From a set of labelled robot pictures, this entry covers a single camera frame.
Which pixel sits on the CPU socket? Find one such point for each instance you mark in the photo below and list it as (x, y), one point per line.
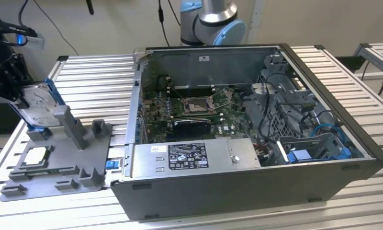
(198, 105)

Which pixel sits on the green motherboard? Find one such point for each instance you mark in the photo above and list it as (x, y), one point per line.
(234, 115)

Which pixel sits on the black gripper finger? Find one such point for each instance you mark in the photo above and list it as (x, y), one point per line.
(19, 97)

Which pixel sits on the silver CPU chip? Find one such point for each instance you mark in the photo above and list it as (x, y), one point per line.
(38, 156)

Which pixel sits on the blue case latch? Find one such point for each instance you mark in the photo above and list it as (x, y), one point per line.
(111, 164)

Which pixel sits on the black antenna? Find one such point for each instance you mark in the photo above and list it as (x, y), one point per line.
(90, 7)

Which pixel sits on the black box under side table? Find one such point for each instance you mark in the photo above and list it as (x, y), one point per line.
(349, 62)

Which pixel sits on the blue disk carrier in bay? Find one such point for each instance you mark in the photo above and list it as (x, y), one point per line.
(301, 155)

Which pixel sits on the black open PC case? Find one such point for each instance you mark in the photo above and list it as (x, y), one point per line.
(243, 191)

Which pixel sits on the grey metal drive cage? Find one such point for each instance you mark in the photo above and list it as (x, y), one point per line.
(284, 95)

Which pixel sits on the green RAM stick on rack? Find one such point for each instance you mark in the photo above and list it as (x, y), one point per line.
(53, 171)

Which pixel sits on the thin metal locking lever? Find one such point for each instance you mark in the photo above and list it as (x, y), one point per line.
(178, 93)

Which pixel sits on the grey disk bay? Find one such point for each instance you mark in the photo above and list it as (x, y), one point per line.
(307, 141)

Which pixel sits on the small camera with blue light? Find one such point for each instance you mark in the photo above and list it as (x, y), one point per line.
(34, 42)

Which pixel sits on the grey parts rack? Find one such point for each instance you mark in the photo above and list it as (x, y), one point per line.
(67, 151)

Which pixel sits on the silver power supply unit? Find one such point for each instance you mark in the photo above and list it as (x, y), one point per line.
(211, 155)

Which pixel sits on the hard disk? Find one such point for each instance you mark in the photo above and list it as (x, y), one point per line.
(41, 105)

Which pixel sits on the metal slat side table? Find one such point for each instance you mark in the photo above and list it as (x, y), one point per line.
(380, 55)

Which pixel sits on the black floor mat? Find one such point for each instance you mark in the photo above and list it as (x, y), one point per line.
(2, 119)

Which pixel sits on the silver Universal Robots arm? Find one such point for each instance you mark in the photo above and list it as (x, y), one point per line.
(211, 19)

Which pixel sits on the black graphics card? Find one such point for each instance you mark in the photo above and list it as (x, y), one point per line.
(192, 129)

